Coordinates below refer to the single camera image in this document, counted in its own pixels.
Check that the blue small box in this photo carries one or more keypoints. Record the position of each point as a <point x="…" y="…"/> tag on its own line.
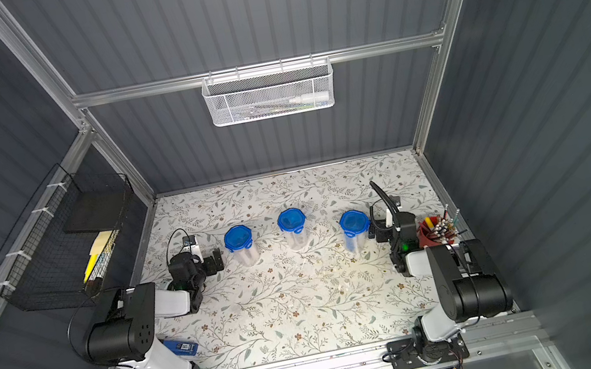
<point x="181" y="348"/>

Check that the white wire mesh basket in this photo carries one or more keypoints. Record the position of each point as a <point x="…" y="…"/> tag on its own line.
<point x="266" y="96"/>

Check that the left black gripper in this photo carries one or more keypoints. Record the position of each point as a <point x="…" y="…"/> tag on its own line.
<point x="210" y="263"/>

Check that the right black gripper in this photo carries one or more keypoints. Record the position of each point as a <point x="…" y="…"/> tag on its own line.
<point x="383" y="222"/>

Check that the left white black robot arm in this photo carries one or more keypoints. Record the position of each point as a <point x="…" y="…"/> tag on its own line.
<point x="121" y="332"/>

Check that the black wire wall basket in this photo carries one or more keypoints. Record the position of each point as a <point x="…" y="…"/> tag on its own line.
<point x="43" y="266"/>

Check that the white tube in basket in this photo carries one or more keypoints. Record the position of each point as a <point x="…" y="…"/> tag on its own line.
<point x="315" y="99"/>

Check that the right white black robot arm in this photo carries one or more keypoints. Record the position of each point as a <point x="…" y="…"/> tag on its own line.
<point x="467" y="282"/>

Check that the blue-lid clear jar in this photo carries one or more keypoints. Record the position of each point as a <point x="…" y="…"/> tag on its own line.
<point x="355" y="226"/>
<point x="292" y="225"/>
<point x="240" y="242"/>

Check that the yellow sticky notes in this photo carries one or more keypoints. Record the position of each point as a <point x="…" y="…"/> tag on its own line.
<point x="99" y="254"/>

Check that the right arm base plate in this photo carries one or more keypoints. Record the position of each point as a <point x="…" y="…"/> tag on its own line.
<point x="409" y="353"/>

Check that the red pen cup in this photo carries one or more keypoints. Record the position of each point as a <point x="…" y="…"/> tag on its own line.
<point x="437" y="230"/>

